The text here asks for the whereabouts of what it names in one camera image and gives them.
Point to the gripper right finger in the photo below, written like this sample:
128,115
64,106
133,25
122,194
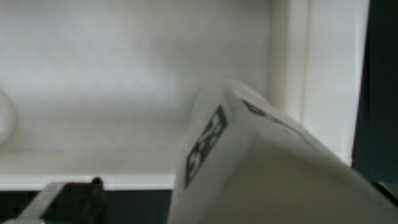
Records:
387,189

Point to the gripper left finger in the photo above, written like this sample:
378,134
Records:
67,204

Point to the white table leg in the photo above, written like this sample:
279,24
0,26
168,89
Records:
259,176

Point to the white square table top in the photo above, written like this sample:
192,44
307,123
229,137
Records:
104,63

